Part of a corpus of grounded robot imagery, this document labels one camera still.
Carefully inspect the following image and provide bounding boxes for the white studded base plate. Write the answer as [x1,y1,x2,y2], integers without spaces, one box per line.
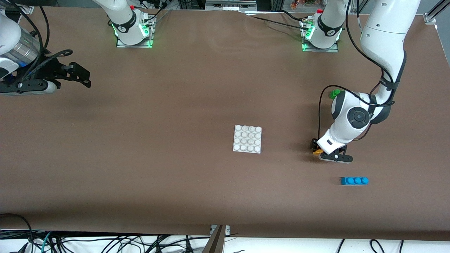
[233,125,263,154]

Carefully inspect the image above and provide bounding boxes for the blue three-stud block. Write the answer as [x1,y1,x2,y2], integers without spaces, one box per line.
[340,176,369,186]

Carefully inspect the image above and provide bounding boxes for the grey metal rack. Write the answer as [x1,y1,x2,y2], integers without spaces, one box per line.
[205,0,259,11]

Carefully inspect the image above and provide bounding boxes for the thick black right camera cable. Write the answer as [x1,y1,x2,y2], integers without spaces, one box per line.
[19,49,74,85]

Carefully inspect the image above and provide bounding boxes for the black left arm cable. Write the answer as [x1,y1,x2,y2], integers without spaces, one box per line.
[317,0,396,141]

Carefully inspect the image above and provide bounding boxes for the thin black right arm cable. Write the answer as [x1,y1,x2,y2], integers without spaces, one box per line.
[14,0,50,67]

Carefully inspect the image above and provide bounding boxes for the long black cable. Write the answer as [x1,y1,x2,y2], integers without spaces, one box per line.
[239,11,310,28]

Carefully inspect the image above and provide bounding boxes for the short black cable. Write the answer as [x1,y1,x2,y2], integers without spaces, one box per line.
[279,10,304,21]

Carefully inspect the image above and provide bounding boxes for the dark metal post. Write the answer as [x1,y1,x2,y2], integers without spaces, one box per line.
[201,226,226,253]

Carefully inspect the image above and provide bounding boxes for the black looped floor cable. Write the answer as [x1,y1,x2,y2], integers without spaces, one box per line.
[0,213,34,246]

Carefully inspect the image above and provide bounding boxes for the aluminium frame profile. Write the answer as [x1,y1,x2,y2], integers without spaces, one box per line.
[424,0,450,24]

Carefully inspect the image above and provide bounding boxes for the teal cable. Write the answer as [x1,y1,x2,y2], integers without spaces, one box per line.
[40,231,53,253]

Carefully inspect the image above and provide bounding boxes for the tangled black cable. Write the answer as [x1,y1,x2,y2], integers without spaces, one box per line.
[53,234,211,253]

